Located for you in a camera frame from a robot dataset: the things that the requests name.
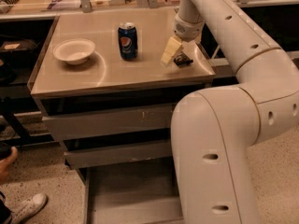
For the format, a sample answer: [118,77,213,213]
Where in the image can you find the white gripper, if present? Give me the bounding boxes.
[161,14,205,66]

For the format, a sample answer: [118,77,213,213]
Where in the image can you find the black chocolate rxbar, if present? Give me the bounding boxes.
[174,53,193,67]

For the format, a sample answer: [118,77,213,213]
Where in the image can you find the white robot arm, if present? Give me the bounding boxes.
[166,0,299,224]

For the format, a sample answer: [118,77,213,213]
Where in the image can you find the grey drawer cabinet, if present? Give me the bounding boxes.
[26,7,217,224]

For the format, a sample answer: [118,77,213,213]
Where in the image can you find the grey top drawer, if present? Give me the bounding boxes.
[43,104,174,141]

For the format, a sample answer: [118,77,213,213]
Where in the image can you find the grey middle drawer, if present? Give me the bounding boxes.
[64,140,172,169]

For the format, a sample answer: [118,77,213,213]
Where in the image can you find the open grey bottom drawer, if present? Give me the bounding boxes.
[83,158,184,224]

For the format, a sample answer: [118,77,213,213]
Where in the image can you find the person's hand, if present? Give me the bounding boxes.
[0,147,18,185]

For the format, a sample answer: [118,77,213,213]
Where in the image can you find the blue pepsi can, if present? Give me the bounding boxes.
[118,22,138,60]

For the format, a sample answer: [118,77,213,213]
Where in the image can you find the white paper bowl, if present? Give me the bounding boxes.
[53,38,95,65]

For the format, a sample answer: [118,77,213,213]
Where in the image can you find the black bag under desk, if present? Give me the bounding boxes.
[0,39,38,59]

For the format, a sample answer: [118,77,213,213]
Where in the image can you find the white sneaker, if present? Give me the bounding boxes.
[1,193,48,224]

